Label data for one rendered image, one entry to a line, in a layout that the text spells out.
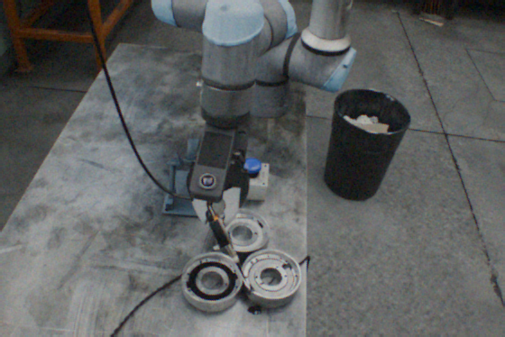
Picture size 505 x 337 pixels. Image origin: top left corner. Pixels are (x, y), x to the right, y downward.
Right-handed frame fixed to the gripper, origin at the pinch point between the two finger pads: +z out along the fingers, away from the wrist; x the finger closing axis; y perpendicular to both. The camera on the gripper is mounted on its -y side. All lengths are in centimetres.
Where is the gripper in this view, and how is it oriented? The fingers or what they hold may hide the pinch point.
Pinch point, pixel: (215, 222)
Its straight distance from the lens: 76.2
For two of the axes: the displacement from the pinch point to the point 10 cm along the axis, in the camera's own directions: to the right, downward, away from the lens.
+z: -1.1, 8.1, 5.8
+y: 0.9, -5.7, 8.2
